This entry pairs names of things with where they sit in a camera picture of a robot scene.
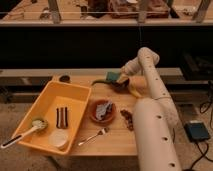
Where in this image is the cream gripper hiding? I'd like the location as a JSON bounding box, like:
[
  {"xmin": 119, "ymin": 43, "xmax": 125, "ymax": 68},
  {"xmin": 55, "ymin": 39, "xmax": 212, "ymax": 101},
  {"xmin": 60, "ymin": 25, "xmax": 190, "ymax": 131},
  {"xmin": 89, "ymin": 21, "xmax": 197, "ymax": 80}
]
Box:
[{"xmin": 116, "ymin": 58, "xmax": 140, "ymax": 84}]

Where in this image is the green sponge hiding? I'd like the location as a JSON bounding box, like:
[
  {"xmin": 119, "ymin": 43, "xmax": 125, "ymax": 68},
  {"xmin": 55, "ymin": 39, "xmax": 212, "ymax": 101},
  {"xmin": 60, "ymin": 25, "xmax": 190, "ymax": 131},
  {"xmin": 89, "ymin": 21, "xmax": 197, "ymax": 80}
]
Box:
[{"xmin": 106, "ymin": 72, "xmax": 120, "ymax": 82}]

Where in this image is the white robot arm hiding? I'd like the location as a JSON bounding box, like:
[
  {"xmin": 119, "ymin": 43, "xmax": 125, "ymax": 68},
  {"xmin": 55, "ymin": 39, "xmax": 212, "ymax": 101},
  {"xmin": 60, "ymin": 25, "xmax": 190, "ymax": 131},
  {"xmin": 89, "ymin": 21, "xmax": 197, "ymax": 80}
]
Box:
[{"xmin": 117, "ymin": 47, "xmax": 182, "ymax": 171}]

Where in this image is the purple bowl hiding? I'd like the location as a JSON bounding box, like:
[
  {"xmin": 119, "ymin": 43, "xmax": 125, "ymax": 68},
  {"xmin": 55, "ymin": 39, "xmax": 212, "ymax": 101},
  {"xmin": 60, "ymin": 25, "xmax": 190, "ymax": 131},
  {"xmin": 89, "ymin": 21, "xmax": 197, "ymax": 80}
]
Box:
[{"xmin": 112, "ymin": 80, "xmax": 129, "ymax": 93}]

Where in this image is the orange clay bowl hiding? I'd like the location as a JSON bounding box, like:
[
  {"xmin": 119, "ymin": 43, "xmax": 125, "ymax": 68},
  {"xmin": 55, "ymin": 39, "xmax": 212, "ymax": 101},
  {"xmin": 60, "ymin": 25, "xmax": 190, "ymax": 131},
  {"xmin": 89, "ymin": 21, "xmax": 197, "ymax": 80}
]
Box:
[{"xmin": 89, "ymin": 99, "xmax": 116, "ymax": 124}]

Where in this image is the yellow spatula with orange head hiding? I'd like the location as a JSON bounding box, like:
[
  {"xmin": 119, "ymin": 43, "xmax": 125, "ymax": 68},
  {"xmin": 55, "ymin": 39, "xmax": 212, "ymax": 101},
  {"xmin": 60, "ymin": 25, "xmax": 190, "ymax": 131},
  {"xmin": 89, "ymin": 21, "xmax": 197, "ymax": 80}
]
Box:
[{"xmin": 128, "ymin": 76, "xmax": 147, "ymax": 98}]

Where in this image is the crumpled silver foil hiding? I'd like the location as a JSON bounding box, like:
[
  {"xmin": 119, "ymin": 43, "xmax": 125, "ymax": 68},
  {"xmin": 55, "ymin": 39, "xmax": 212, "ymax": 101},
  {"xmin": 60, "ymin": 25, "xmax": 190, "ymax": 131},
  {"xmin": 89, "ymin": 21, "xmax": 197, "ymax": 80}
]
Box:
[{"xmin": 96, "ymin": 101, "xmax": 112, "ymax": 121}]

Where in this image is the silver fork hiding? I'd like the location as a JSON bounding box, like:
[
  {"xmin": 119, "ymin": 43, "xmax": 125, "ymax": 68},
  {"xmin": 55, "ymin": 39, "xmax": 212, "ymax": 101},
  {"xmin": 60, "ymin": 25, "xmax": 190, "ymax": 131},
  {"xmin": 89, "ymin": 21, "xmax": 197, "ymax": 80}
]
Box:
[{"xmin": 78, "ymin": 127, "xmax": 109, "ymax": 146}]

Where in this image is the dark small cup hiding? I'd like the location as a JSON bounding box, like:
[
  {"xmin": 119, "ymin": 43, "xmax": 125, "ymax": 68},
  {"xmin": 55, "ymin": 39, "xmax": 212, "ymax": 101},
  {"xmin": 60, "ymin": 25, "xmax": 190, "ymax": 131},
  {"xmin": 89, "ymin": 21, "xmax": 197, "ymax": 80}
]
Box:
[{"xmin": 59, "ymin": 75, "xmax": 71, "ymax": 83}]

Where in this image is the yellow plastic bin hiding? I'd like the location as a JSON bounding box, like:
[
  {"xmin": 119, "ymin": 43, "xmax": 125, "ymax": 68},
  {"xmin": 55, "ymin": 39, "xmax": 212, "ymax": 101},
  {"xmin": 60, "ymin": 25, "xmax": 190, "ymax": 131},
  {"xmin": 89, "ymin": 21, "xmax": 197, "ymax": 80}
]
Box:
[{"xmin": 13, "ymin": 81, "xmax": 91, "ymax": 155}]

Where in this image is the brown sausage pair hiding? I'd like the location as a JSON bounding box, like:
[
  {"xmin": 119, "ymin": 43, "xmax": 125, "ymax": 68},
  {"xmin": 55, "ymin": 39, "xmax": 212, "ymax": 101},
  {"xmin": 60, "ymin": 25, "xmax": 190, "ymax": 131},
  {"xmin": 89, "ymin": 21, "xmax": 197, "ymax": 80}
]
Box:
[{"xmin": 56, "ymin": 107, "xmax": 68, "ymax": 129}]

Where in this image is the dish brush with white handle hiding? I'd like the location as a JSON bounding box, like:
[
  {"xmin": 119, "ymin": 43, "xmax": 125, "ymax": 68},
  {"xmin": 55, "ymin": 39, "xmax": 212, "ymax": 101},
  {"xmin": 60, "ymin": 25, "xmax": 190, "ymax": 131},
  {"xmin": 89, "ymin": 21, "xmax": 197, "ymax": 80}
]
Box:
[{"xmin": 0, "ymin": 119, "xmax": 48, "ymax": 149}]

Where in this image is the black floor cable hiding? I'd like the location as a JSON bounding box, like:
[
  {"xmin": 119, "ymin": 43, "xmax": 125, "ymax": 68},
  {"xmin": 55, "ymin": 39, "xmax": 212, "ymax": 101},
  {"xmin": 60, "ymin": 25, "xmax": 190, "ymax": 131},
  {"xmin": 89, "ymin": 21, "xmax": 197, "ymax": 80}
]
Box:
[{"xmin": 171, "ymin": 101, "xmax": 213, "ymax": 171}]

